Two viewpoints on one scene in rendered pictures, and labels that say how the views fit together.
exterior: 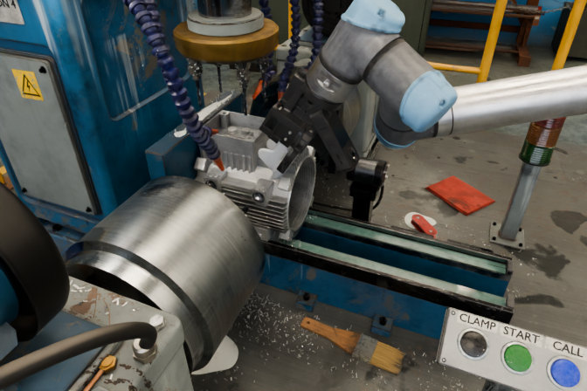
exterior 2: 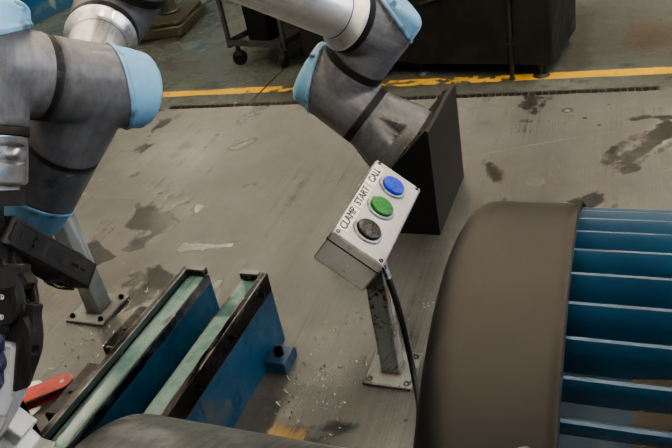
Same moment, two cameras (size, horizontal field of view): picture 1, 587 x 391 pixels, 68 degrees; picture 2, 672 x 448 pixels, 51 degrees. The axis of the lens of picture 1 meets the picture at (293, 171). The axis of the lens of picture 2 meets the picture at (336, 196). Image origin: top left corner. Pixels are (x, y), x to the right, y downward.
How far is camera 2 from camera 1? 57 cm
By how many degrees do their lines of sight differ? 72
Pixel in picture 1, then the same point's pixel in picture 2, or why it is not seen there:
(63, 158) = not seen: outside the picture
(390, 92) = (108, 89)
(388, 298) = (207, 407)
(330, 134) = (48, 241)
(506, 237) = (104, 307)
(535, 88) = not seen: hidden behind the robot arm
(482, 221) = (59, 329)
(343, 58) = (14, 96)
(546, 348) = (373, 186)
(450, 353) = (374, 252)
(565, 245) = (133, 264)
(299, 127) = (13, 269)
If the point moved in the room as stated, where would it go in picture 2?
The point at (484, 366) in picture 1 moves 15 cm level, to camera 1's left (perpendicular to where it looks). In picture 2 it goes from (386, 233) to (401, 315)
